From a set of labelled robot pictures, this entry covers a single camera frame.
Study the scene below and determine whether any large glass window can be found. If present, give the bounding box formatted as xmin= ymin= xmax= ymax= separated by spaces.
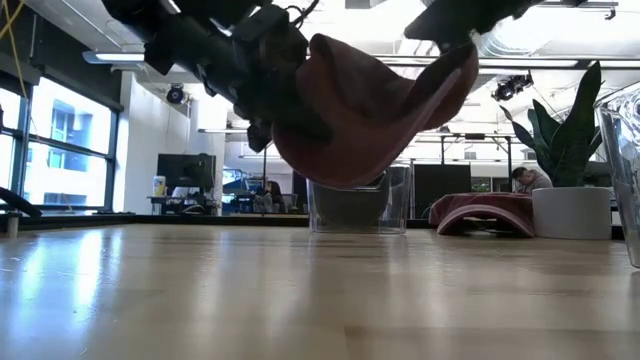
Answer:
xmin=0 ymin=74 xmax=121 ymax=214

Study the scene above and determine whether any snake plant in white pot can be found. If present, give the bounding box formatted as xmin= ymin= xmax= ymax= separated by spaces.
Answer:
xmin=499 ymin=60 xmax=614 ymax=241

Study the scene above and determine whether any yellow cable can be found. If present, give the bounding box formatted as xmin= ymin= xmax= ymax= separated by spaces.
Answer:
xmin=0 ymin=0 xmax=29 ymax=99

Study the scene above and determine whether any person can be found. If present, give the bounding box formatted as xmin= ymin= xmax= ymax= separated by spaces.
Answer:
xmin=257 ymin=179 xmax=286 ymax=215
xmin=510 ymin=166 xmax=554 ymax=195

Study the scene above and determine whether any black display panel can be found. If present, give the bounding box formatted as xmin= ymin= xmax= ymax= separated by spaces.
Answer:
xmin=413 ymin=163 xmax=472 ymax=220

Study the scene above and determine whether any clear plastic bin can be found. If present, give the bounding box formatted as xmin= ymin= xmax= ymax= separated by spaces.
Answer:
xmin=307 ymin=162 xmax=415 ymax=236
xmin=592 ymin=82 xmax=640 ymax=270

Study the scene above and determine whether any ceiling light strip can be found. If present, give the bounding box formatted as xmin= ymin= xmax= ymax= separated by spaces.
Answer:
xmin=82 ymin=49 xmax=640 ymax=70

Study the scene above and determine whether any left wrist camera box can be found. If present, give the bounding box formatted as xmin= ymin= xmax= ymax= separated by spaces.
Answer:
xmin=230 ymin=3 xmax=292 ymax=44

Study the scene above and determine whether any maroon baseball cap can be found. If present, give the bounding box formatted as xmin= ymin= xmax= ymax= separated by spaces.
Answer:
xmin=428 ymin=192 xmax=535 ymax=239
xmin=272 ymin=33 xmax=480 ymax=190

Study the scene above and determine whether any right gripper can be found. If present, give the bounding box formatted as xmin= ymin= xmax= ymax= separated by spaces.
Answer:
xmin=403 ymin=0 xmax=501 ymax=109

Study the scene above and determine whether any black computer monitor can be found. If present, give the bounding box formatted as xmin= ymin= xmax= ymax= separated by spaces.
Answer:
xmin=156 ymin=153 xmax=217 ymax=190

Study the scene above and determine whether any black ceiling spotlight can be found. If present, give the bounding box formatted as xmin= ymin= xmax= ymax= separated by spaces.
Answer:
xmin=491 ymin=73 xmax=535 ymax=103

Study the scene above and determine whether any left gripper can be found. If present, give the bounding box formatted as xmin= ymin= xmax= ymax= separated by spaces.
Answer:
xmin=194 ymin=24 xmax=334 ymax=154

